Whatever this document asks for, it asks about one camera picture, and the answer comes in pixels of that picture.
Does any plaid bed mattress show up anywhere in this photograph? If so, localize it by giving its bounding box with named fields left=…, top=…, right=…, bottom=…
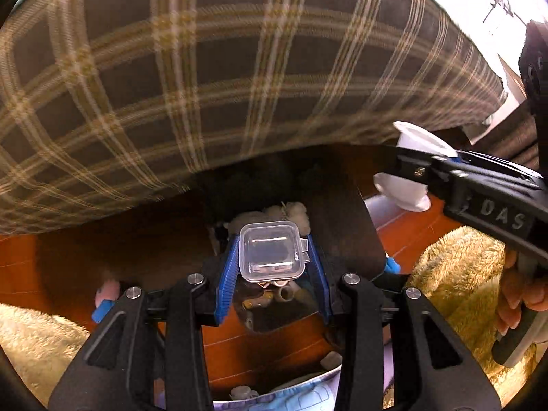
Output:
left=0, top=0, right=508, bottom=236

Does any blue printed white cloth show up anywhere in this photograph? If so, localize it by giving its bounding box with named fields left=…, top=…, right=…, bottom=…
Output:
left=213, top=366, right=343, bottom=411

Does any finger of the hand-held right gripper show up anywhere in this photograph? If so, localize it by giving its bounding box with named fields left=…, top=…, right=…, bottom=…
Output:
left=385, top=143, right=469, bottom=206
left=449, top=150, right=542, bottom=189

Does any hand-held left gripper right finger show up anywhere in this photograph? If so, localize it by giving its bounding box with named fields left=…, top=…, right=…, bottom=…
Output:
left=306, top=235, right=501, bottom=411

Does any pink soft object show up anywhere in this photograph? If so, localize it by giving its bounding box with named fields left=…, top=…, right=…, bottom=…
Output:
left=96, top=280, right=121, bottom=309

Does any person's right hand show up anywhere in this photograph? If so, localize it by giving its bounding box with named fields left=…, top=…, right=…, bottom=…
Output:
left=496, top=249, right=548, bottom=338

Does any crumpled white tissue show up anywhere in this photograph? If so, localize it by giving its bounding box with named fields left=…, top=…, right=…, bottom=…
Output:
left=229, top=200, right=310, bottom=235

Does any clear plastic box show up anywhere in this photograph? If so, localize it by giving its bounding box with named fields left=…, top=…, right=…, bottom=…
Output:
left=239, top=220, right=311, bottom=284

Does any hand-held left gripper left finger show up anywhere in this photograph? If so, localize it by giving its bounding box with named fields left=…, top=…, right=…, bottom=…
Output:
left=48, top=235, right=240, bottom=411

